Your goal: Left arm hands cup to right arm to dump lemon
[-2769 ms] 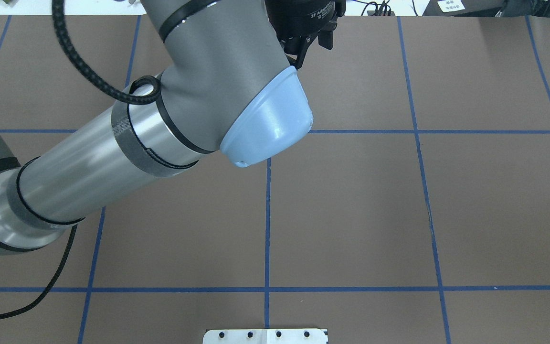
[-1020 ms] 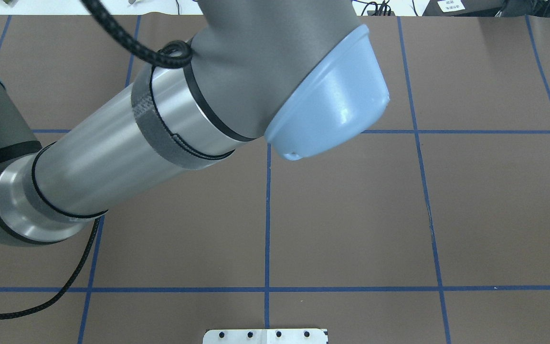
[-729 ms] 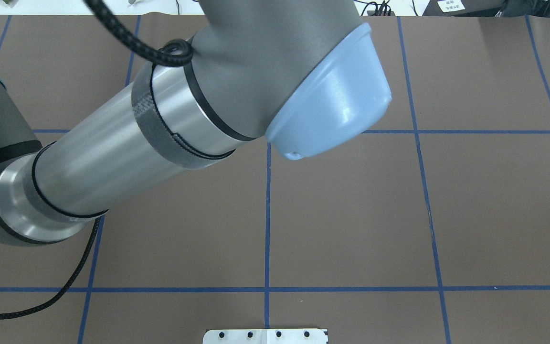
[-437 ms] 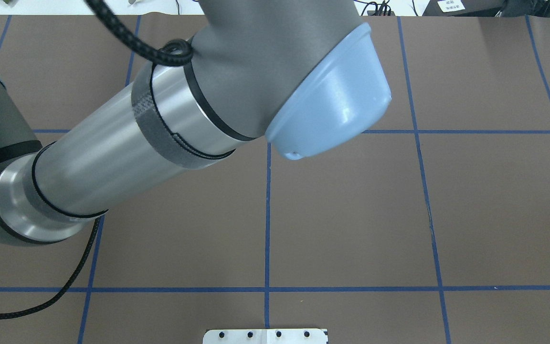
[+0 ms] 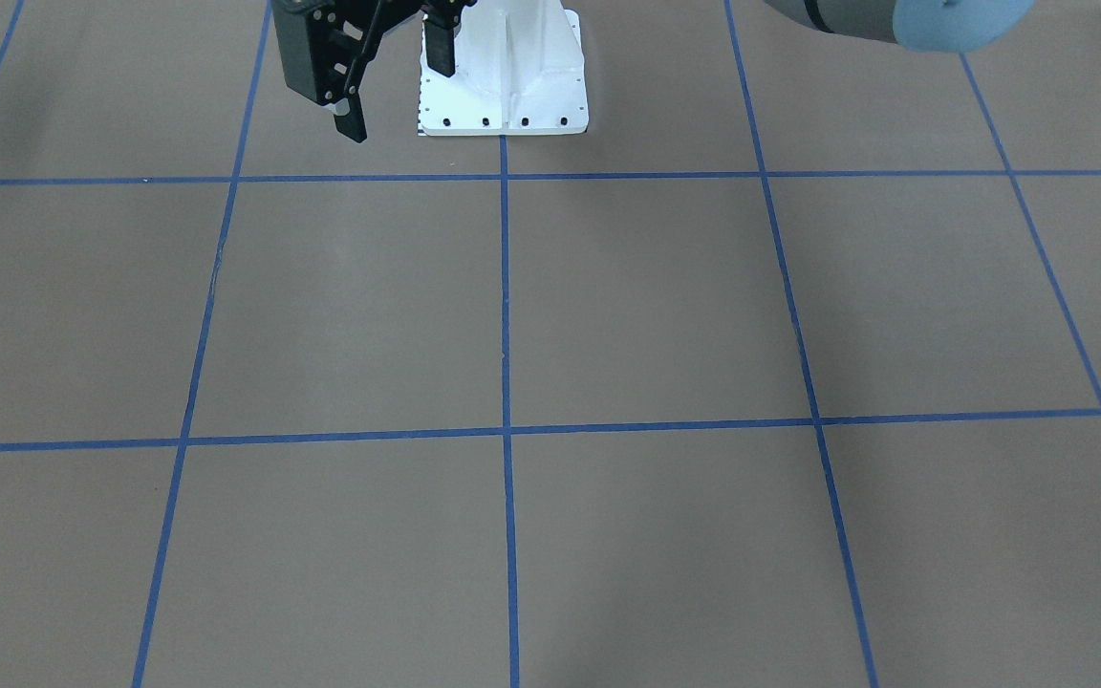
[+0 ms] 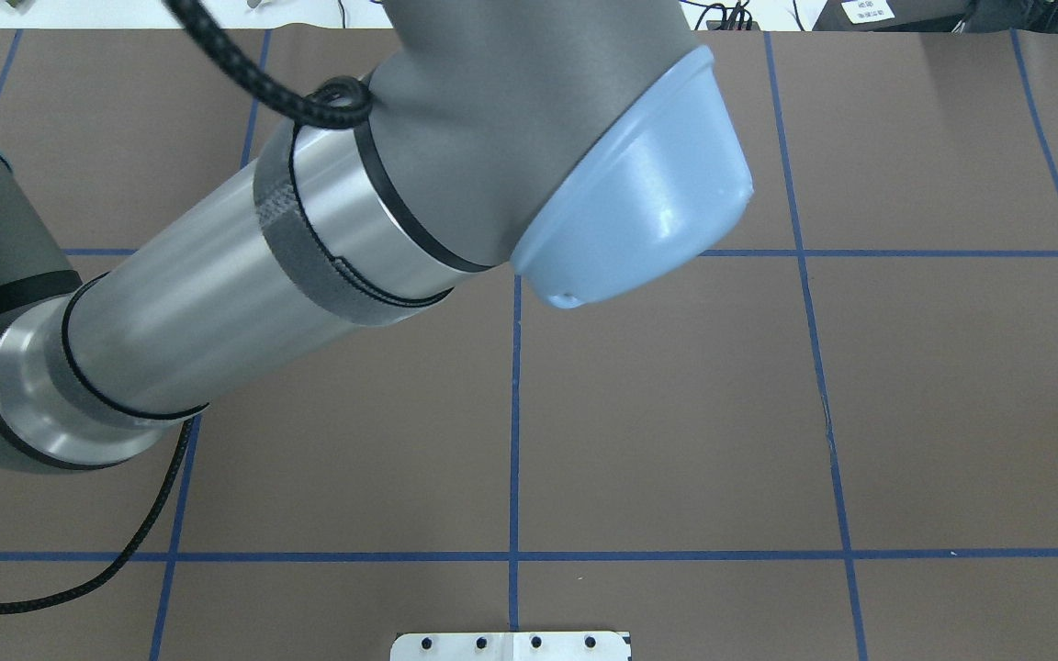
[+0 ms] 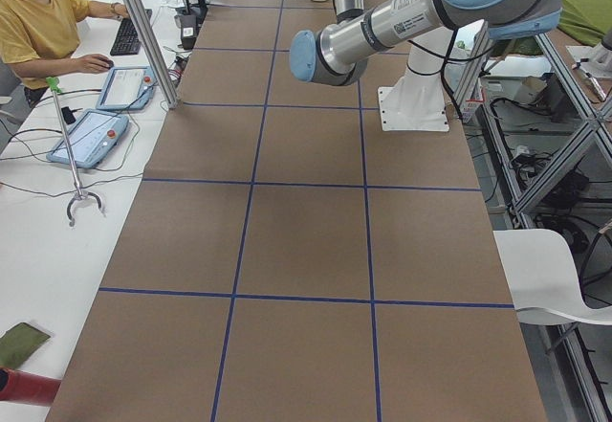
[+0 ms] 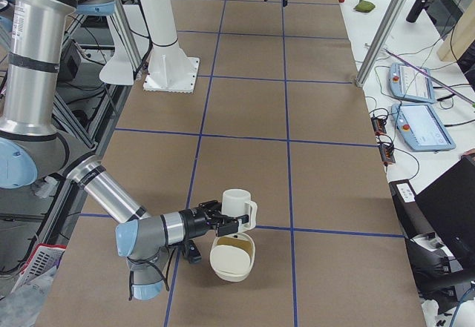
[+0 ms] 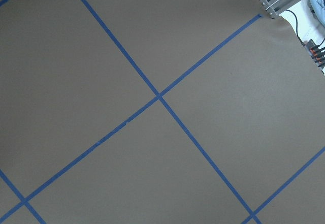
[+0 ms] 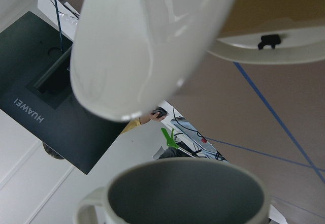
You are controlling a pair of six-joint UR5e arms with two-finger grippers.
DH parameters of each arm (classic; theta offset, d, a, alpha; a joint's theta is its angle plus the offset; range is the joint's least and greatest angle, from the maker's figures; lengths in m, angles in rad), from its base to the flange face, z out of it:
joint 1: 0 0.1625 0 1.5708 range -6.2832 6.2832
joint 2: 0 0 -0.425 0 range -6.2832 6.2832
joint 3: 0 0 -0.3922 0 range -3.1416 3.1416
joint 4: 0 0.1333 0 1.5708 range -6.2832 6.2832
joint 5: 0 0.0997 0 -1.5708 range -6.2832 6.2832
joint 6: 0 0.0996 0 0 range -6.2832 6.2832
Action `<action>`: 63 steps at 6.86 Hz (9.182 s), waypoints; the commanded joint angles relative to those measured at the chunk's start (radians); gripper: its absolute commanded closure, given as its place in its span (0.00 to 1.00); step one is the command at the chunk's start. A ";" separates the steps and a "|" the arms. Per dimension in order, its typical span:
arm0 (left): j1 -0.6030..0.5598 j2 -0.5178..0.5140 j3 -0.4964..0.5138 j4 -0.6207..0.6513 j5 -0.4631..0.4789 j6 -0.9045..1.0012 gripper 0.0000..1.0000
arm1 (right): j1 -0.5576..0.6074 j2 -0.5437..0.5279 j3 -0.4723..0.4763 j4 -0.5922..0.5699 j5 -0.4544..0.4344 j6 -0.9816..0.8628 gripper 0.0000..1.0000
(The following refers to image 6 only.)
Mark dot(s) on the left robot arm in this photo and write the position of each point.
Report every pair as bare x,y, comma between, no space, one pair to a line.
586,143

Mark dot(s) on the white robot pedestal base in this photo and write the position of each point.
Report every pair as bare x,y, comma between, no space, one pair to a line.
539,645

